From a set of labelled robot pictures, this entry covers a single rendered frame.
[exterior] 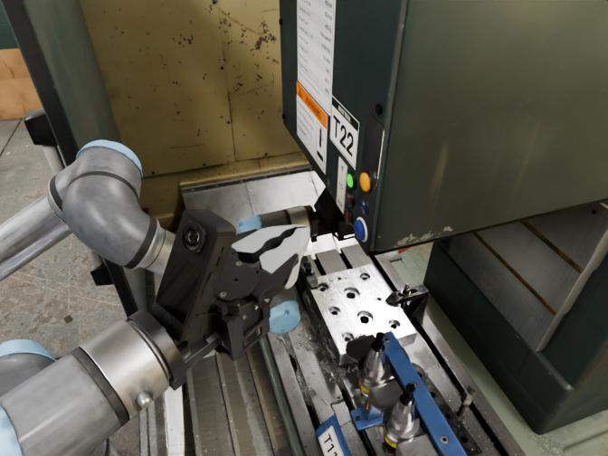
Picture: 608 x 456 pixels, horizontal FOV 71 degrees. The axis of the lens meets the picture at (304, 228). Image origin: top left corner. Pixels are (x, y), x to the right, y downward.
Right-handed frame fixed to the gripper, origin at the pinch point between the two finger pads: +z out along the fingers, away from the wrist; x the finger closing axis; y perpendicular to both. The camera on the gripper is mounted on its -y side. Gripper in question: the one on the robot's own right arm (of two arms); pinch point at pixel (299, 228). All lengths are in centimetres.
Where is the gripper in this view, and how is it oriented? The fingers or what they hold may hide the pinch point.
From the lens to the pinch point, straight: 48.8
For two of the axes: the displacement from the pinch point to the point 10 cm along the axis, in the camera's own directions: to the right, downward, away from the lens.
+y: -0.1, 7.8, 6.3
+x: 7.5, 4.2, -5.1
